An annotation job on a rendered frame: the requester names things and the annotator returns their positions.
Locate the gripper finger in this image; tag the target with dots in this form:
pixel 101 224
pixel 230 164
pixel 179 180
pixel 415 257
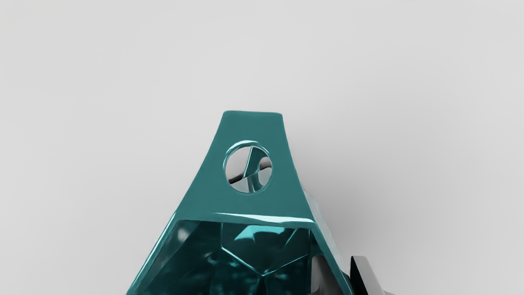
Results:
pixel 365 278

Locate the teal faceted mug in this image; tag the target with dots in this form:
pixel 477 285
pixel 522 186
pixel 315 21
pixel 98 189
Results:
pixel 254 205

